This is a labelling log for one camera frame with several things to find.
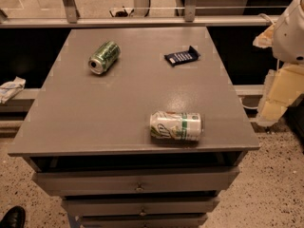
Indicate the grey drawer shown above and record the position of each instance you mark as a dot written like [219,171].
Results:
[150,221]
[136,181]
[139,207]

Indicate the green soda can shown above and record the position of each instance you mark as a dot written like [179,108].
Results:
[104,57]

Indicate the black shoe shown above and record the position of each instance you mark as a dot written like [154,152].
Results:
[14,218]

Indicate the bottom grey drawer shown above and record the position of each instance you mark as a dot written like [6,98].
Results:
[150,221]

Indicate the metal railing frame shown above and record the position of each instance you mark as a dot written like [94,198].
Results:
[32,14]

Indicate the top grey drawer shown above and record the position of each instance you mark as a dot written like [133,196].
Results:
[136,181]

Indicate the middle grey drawer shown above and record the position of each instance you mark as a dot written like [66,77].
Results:
[139,207]

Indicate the white 7up can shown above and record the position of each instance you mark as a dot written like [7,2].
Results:
[176,126]

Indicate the grey drawer cabinet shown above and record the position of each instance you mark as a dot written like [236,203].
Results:
[82,121]

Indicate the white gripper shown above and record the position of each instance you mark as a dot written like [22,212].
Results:
[290,38]

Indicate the dark blue snack bar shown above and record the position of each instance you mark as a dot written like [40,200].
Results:
[182,57]

